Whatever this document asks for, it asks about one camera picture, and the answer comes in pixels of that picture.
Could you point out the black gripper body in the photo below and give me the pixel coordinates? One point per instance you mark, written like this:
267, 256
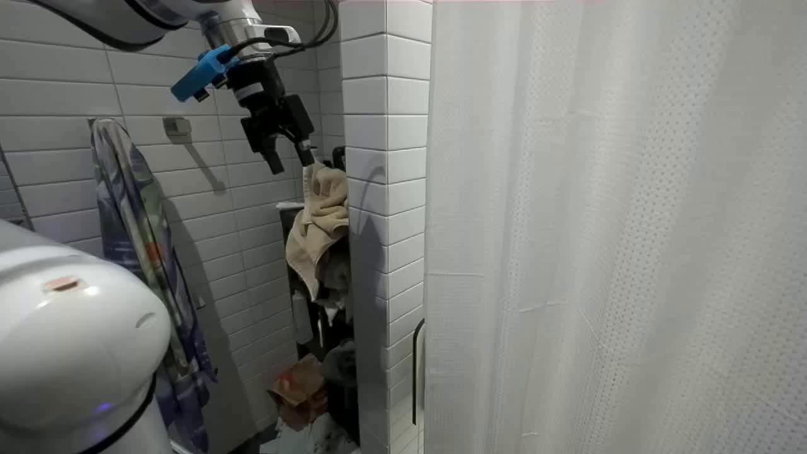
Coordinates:
261, 90

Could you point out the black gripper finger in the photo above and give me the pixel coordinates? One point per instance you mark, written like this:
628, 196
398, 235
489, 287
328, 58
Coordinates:
301, 122
267, 146

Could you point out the beige bath towel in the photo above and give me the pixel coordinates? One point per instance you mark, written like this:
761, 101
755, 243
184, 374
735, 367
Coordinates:
315, 217

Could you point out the colourful patterned hanging towel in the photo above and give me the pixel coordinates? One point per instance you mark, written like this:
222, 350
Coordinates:
140, 217

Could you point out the dark green bottle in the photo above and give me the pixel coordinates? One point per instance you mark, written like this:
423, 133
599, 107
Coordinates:
339, 159

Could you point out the grey white crumpled cloth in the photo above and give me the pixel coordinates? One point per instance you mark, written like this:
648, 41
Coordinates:
336, 272

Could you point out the black shelf rack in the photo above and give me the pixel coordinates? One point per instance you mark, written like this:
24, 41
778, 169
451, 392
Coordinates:
315, 329

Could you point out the orange brown box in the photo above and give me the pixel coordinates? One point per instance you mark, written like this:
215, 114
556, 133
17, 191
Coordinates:
295, 388

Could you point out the thin grey metal bar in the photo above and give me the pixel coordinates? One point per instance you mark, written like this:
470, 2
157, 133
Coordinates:
15, 191

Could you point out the white shower curtain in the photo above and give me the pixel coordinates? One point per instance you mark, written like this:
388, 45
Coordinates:
621, 235

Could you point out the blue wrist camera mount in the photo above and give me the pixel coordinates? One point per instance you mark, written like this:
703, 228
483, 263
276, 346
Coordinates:
201, 70

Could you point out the chrome wall hanger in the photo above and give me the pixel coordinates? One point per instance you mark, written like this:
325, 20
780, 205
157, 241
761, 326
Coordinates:
176, 128

